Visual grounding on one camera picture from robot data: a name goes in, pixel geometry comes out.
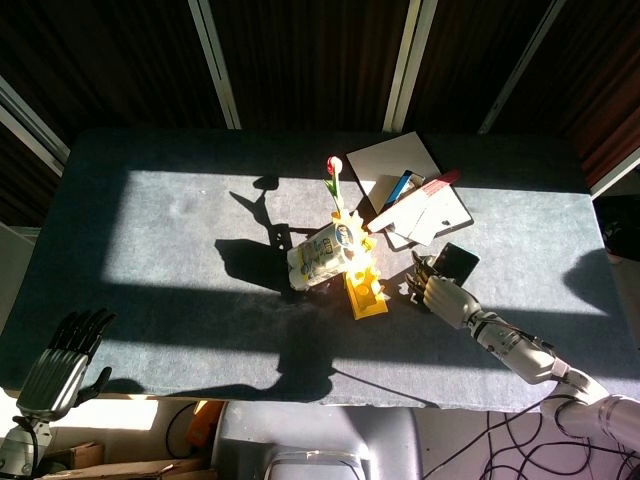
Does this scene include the black looped cable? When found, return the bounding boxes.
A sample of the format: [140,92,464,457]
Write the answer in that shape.
[164,402,201,459]

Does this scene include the white card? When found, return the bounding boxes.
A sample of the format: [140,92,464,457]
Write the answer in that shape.
[399,199,454,248]

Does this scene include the dark grey felt table mat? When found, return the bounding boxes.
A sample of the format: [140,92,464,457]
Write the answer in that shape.
[0,127,640,414]

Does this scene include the orange object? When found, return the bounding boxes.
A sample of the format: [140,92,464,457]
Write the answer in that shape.
[185,401,225,449]

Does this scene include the black framed tablet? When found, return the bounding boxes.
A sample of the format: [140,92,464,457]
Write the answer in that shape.
[382,184,475,251]

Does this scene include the yellow plastic holder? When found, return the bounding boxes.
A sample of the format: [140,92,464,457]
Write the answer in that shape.
[331,209,390,321]

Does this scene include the black floor cables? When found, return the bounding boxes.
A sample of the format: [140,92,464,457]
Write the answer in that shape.
[424,394,640,480]

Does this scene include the small brown cardboard box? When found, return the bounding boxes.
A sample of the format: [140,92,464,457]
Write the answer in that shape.
[47,440,106,476]

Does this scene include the white window frame bar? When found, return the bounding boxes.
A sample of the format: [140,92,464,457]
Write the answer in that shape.
[477,0,569,135]
[0,74,71,177]
[187,0,242,130]
[382,0,440,134]

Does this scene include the flat brown cardboard box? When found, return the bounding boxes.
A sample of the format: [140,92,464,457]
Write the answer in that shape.
[42,455,219,480]

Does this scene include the red and white long box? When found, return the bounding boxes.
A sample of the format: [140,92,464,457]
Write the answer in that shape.
[367,168,462,234]

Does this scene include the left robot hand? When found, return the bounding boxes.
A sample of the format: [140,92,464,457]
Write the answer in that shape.
[16,308,117,421]

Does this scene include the grey chair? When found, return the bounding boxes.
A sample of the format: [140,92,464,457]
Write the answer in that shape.
[209,402,426,480]

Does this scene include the blue small box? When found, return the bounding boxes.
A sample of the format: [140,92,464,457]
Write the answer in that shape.
[382,169,426,211]

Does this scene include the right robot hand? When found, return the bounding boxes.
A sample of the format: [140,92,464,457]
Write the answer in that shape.
[404,249,484,330]

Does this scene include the artificial red white tulip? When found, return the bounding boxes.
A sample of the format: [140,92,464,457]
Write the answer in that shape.
[322,155,346,214]

